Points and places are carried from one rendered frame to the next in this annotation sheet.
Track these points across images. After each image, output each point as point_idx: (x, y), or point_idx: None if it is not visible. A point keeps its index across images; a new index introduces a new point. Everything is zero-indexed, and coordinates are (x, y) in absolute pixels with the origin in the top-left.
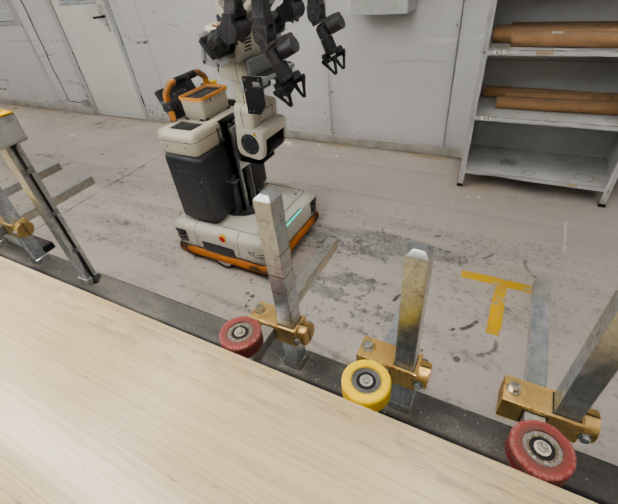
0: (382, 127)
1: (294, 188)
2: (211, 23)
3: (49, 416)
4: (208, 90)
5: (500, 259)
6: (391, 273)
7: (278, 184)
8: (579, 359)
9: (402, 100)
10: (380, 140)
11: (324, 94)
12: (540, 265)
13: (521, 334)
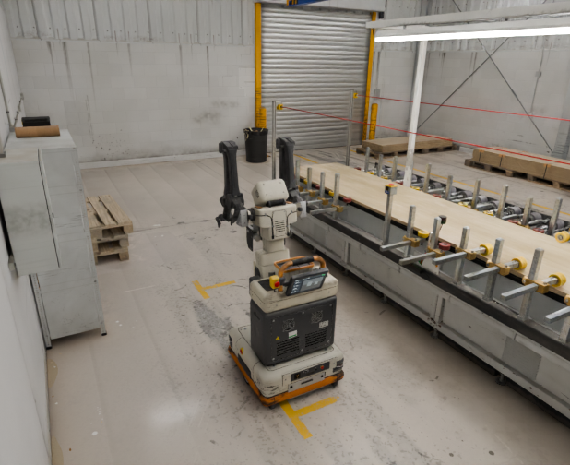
0: (42, 387)
1: (240, 333)
2: (290, 204)
3: (382, 200)
4: (286, 269)
5: (182, 294)
6: (234, 312)
7: (245, 342)
8: (310, 179)
9: (35, 342)
10: (46, 402)
11: (36, 413)
12: (174, 286)
13: (226, 278)
